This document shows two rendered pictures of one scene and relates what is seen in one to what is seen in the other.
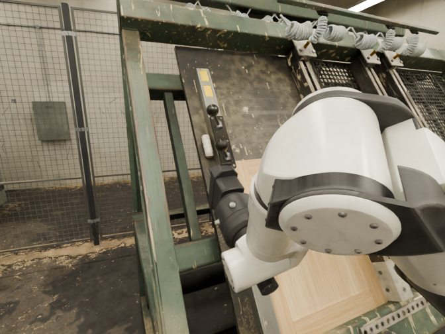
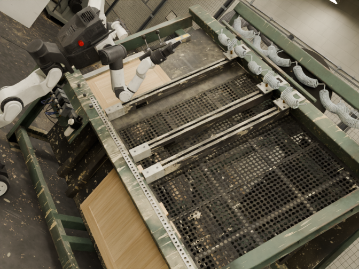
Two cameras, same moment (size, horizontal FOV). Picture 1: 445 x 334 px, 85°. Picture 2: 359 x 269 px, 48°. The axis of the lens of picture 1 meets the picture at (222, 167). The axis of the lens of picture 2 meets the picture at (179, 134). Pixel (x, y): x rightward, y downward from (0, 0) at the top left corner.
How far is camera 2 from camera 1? 3.24 m
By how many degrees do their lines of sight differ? 61
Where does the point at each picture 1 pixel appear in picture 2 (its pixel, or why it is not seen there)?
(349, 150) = not seen: outside the picture
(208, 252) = not seen: hidden behind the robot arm
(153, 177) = (131, 37)
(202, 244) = not seen: hidden behind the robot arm
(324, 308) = (99, 91)
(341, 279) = (111, 96)
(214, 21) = (212, 24)
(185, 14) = (207, 17)
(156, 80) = (180, 32)
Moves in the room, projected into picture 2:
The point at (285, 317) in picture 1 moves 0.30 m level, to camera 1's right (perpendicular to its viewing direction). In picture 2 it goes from (95, 79) to (96, 94)
